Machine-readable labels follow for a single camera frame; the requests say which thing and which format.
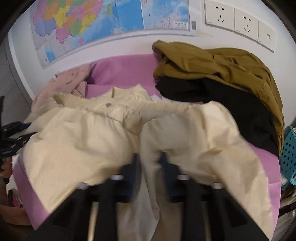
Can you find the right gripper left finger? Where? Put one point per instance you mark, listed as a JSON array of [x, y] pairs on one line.
[[71, 219]]

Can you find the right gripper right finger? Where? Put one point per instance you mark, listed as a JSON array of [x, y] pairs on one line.
[[209, 212]]

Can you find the cream beige jacket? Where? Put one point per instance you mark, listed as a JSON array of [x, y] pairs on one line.
[[81, 140]]

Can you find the person's left hand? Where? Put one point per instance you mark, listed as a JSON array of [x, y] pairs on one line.
[[7, 168]]

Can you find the grey wardrobe door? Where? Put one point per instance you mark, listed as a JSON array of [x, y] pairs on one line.
[[17, 102]]

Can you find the folded pink garment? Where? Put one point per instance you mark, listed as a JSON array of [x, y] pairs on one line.
[[71, 81]]

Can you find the black garment on bed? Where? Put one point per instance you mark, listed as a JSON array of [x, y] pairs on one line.
[[219, 108]]

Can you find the pink floral bed sheet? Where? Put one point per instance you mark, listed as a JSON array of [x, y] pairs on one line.
[[124, 72]]

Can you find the olive brown jacket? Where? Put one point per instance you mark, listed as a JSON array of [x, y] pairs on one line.
[[233, 77]]

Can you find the colourful wall map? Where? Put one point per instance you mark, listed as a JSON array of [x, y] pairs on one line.
[[61, 27]]

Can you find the white wall switch plate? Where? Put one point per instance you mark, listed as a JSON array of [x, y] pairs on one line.
[[266, 36]]

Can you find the white wall socket middle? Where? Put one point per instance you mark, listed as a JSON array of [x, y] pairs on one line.
[[245, 24]]

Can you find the white wall socket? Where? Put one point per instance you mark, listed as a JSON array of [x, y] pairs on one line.
[[219, 15], [245, 24]]

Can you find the white wall socket left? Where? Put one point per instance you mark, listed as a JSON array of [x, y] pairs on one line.
[[219, 15]]

